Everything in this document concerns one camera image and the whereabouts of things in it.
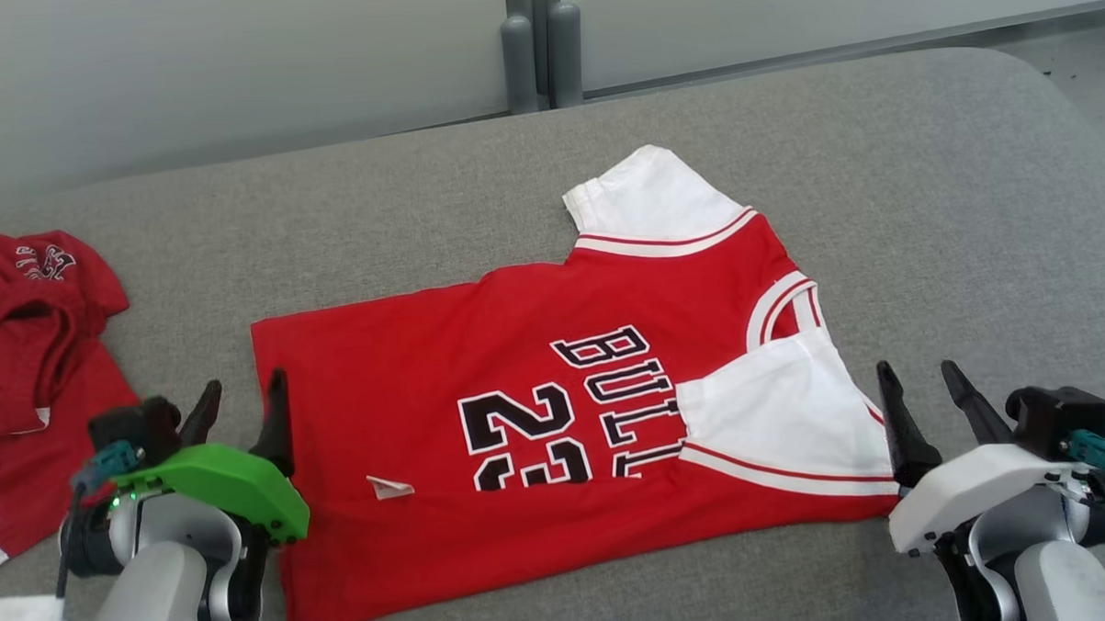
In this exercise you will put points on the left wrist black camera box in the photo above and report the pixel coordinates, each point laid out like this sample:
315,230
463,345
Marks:
138,426

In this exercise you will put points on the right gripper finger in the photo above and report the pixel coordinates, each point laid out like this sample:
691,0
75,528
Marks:
908,445
979,415

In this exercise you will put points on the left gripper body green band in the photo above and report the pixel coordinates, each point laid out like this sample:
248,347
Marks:
237,487

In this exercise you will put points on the grey partition post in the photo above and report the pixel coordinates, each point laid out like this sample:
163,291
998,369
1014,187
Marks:
519,63
565,57

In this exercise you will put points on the red and white basketball jersey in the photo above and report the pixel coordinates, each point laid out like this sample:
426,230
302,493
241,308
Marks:
408,371

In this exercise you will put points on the grey fabric sofa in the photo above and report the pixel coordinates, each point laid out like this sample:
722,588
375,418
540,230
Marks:
375,225

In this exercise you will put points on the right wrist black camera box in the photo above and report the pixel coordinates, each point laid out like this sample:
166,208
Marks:
1057,417

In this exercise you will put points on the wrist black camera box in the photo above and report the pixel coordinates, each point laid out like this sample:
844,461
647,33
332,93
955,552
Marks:
1057,417
138,426

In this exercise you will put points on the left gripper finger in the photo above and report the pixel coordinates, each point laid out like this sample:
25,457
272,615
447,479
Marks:
202,419
277,440

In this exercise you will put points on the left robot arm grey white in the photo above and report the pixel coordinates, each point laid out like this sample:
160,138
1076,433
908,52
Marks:
158,591

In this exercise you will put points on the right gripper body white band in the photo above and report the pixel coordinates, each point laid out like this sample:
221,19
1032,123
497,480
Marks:
981,488

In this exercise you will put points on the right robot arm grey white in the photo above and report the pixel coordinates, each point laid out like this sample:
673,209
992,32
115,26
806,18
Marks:
1058,578

